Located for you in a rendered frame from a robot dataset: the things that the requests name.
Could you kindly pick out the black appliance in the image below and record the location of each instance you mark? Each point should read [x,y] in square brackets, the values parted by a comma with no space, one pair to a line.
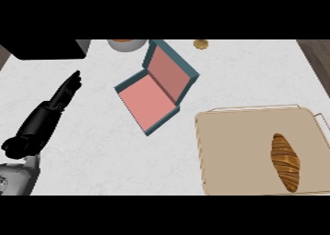
[42,49]

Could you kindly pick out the white round cup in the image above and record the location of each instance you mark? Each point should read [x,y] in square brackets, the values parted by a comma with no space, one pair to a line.
[126,44]

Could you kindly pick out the teal and pink open box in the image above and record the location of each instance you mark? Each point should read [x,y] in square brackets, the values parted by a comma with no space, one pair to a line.
[157,88]

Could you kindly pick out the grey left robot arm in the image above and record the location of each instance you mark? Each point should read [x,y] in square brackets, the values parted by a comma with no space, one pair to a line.
[16,178]

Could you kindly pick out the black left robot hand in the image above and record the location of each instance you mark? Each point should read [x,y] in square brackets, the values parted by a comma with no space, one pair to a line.
[41,122]

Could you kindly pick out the brown croissant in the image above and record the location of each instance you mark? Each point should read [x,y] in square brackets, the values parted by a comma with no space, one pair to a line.
[285,162]

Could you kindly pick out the small golden brown pastry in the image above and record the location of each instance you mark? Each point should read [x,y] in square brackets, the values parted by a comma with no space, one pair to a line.
[201,44]

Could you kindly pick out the beige wooden tray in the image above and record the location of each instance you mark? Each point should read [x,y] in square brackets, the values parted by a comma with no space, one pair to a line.
[244,147]

